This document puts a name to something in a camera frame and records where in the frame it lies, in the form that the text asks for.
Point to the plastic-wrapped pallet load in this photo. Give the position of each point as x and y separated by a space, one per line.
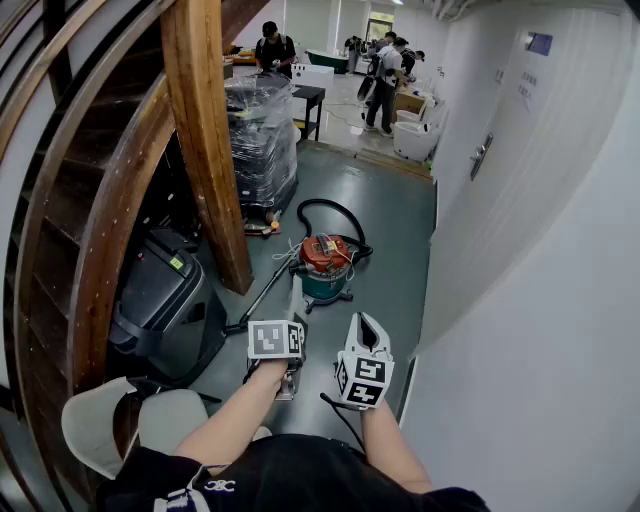
262 145

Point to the cardboard box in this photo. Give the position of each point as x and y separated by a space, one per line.
407 102

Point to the wooden staircase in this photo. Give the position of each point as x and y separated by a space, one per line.
75 200

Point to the wooden beam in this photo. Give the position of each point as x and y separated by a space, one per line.
205 135

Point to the person's black shirt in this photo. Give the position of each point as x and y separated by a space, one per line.
300 480

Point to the flat tool with orange knob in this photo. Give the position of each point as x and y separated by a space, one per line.
262 229

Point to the green bathtub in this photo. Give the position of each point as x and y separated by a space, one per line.
327 60

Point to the metal vacuum wand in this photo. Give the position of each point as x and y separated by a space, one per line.
267 292

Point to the white chair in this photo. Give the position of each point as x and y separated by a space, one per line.
170 415

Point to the small white tub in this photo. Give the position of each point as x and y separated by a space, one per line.
407 116

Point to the large black machine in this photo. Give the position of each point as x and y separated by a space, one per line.
160 305

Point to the person's left forearm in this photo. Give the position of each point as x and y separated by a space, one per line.
235 410

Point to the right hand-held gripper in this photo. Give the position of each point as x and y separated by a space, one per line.
365 380

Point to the person's right forearm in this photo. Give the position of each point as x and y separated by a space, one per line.
387 445

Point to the blue wall sign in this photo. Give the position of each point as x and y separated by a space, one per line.
539 44

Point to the large white tub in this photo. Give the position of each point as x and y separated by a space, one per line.
412 142

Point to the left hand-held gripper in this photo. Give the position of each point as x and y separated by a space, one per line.
267 340

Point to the black table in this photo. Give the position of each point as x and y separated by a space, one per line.
310 95

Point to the white box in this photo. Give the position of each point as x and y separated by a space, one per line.
312 76

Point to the black vacuum floor nozzle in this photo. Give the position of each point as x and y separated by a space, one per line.
236 329

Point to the window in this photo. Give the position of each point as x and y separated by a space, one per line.
381 30

